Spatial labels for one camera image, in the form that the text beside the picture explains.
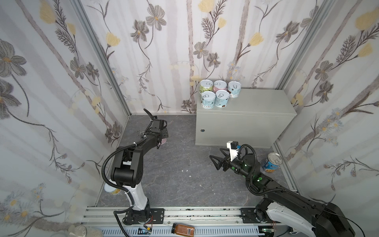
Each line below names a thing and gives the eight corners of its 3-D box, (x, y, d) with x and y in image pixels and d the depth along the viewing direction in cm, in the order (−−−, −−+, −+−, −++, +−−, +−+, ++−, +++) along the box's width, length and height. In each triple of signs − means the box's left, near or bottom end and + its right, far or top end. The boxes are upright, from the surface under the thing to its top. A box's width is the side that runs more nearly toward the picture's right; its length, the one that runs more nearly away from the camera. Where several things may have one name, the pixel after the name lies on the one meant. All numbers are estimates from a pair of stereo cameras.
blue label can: (262, 173, 92) (271, 164, 82) (259, 161, 97) (266, 152, 87) (275, 173, 92) (285, 164, 82) (270, 161, 97) (280, 152, 87)
